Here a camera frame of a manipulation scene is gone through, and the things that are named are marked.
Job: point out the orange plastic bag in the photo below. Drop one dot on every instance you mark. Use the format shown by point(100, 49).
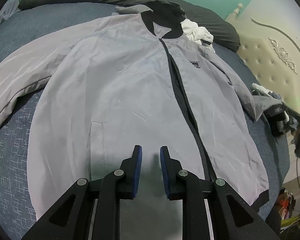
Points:
point(285, 200)

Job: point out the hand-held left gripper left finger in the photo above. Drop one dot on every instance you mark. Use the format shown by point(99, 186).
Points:
point(137, 172)

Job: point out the folded clothes stack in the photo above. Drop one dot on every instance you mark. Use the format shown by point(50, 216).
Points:
point(275, 120)

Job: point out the white garment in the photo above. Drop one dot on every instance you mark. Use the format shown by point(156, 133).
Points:
point(197, 32)

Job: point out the black garment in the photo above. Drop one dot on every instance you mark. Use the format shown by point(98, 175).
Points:
point(170, 7)

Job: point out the light grey blanket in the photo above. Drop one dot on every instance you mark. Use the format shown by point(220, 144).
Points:
point(5, 15)

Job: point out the cream bed headboard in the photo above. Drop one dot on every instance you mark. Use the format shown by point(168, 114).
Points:
point(265, 42)

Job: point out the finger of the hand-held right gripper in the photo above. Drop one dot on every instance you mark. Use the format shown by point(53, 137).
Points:
point(293, 112)

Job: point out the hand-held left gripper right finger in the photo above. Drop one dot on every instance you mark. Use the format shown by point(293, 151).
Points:
point(164, 172)

